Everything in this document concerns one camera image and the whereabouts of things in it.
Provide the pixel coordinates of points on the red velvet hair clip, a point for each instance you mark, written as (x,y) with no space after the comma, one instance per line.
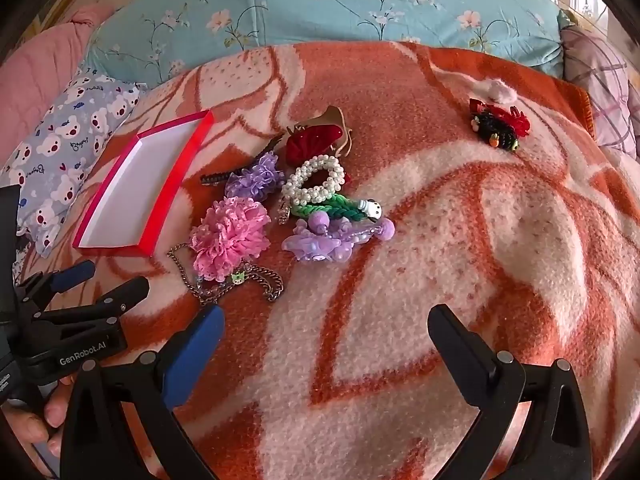
(310,145)

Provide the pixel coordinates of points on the black and red hair accessory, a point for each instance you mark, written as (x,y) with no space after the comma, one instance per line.
(495,125)

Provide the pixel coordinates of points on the white pearl scrunchie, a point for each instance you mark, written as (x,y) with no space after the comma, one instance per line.
(292,190)

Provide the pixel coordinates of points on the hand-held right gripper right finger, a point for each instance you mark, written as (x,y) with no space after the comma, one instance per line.
(457,350)

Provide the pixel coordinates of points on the pink lace scrunchie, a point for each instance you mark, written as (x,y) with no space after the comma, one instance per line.
(230,235)

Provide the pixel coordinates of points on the purple lace scrunchie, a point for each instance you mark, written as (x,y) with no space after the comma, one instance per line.
(260,175)

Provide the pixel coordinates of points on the pink quilt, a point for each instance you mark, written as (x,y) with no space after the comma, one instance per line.
(35,75)

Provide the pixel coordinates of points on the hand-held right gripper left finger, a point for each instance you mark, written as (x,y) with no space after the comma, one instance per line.
(200,350)

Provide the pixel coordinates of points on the teal floral quilt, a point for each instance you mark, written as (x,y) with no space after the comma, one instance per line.
(325,0)

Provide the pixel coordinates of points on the red box with white inside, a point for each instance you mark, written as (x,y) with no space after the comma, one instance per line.
(125,190)

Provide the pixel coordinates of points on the beige hair comb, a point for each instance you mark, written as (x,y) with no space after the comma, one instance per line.
(330,117)

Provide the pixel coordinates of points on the person's left hand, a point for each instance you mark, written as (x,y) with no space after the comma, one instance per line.
(55,410)

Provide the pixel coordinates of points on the bear print pillow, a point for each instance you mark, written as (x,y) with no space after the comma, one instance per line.
(65,135)

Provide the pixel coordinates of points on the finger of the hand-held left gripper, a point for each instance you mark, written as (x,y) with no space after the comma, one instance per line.
(120,296)
(75,272)

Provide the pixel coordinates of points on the orange and white blanket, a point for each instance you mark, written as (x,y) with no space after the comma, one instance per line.
(400,260)

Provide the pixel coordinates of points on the black hair comb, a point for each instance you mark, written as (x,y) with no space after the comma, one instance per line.
(215,178)

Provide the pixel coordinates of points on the purple patterned pillow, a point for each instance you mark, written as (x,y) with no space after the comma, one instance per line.
(600,75)

